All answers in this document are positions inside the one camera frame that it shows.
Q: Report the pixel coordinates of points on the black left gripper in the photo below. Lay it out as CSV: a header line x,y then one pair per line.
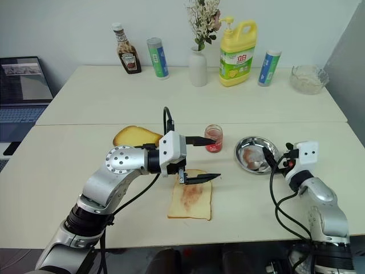
x,y
174,168

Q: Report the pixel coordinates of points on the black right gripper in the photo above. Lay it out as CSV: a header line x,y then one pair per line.
x,y
289,161

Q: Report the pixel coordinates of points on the metal spoon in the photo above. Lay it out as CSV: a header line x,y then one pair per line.
x,y
254,165

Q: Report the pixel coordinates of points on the white bread slice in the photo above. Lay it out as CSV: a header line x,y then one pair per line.
x,y
196,205

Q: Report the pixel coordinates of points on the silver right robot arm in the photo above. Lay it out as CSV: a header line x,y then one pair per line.
x,y
328,205

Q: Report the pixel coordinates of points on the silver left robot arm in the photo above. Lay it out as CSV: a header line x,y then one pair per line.
x,y
122,158

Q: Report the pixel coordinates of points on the small glass jam jar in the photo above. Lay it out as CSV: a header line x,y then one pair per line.
x,y
217,148

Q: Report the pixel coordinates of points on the yellow toasted bread slice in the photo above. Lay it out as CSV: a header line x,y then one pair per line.
x,y
134,135

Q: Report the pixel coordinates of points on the round metal plate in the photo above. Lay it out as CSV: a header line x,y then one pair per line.
x,y
248,144

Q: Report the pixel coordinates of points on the clear glass bowl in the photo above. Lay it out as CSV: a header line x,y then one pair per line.
x,y
308,81

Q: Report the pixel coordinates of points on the blue green cylinder canister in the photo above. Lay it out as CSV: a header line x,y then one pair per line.
x,y
158,58
268,68

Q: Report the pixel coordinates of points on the white ceramic vase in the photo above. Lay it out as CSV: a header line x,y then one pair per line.
x,y
197,70

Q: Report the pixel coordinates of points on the yellow detergent pump bottle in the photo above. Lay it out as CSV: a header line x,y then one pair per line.
x,y
236,61

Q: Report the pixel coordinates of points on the ketchup bottle with white cap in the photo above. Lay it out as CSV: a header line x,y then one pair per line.
x,y
127,54

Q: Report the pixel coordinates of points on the dried flower bouquet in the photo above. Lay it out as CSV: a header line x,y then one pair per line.
x,y
202,18

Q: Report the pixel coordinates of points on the black smartphone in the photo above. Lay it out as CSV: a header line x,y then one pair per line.
x,y
12,148

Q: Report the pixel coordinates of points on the open grey laptop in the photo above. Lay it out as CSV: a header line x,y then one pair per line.
x,y
22,82

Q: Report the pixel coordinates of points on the dark grey pad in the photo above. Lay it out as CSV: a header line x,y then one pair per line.
x,y
3,166

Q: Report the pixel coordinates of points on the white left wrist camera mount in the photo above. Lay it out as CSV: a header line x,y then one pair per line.
x,y
168,145

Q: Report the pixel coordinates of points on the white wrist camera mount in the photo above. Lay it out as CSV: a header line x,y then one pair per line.
x,y
308,151
168,145

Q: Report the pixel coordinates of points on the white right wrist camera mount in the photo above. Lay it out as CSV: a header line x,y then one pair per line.
x,y
308,151

